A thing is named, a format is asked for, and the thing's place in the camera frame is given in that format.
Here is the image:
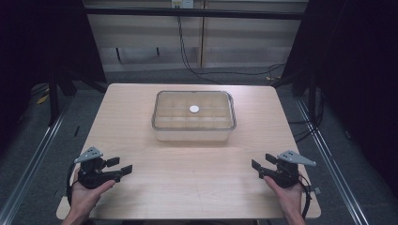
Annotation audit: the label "clear plastic container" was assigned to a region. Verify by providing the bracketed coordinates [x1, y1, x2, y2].
[151, 90, 237, 143]

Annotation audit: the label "black metal stand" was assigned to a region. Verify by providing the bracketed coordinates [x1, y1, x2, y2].
[270, 18, 327, 123]
[46, 18, 109, 127]

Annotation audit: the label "black hanging cable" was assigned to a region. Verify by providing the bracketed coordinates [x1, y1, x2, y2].
[176, 15, 286, 85]

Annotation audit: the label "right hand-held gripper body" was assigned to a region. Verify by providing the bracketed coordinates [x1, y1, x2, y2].
[258, 150, 317, 189]

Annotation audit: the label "white wall socket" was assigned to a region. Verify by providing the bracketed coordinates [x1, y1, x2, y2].
[170, 0, 195, 9]

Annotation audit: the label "aluminium floor rail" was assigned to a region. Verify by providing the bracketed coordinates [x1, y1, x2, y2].
[294, 97, 370, 225]
[0, 99, 73, 225]

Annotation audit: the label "black metal crossbar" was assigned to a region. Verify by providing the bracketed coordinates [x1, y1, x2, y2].
[84, 7, 305, 21]

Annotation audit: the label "person's left hand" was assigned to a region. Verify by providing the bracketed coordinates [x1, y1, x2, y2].
[70, 168, 116, 221]

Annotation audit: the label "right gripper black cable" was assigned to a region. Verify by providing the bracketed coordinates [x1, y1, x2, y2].
[298, 172, 322, 219]

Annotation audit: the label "person's right hand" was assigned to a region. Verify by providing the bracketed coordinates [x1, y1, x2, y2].
[262, 175, 306, 219]

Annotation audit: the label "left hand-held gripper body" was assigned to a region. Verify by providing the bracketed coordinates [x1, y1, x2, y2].
[73, 146, 122, 190]

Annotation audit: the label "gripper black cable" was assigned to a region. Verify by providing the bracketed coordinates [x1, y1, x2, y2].
[66, 160, 82, 207]
[298, 172, 322, 219]

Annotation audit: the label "black floor cables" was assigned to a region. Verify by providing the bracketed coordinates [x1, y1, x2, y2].
[287, 87, 327, 144]

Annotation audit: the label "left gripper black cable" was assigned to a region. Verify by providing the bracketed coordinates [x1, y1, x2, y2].
[66, 160, 82, 207]

